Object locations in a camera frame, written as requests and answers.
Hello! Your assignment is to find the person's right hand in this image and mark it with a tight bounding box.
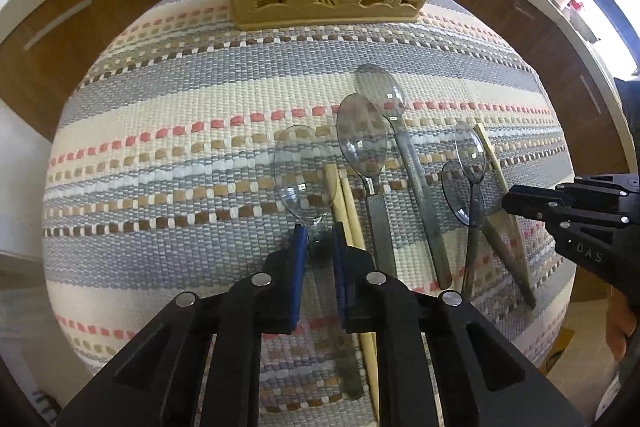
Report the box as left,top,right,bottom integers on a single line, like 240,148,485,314
605,289,639,364

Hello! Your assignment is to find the kitchen window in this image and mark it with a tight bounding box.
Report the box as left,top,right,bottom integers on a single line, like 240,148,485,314
565,0,640,78

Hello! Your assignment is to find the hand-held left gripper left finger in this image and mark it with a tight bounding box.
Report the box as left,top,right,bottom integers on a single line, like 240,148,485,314
55,224,309,427

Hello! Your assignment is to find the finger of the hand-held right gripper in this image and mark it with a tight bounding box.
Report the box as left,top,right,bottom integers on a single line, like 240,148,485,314
501,184,632,229
559,173,640,198

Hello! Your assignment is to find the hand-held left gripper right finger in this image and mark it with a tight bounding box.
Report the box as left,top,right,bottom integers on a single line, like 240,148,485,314
332,223,586,427

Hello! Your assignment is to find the clear plastic spoon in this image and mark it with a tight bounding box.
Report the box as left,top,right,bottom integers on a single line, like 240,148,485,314
454,121,490,300
354,63,453,290
441,159,537,310
336,93,399,280
272,124,366,400

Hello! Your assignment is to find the striped woven tablecloth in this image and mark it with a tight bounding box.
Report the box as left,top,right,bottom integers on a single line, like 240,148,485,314
42,0,575,427

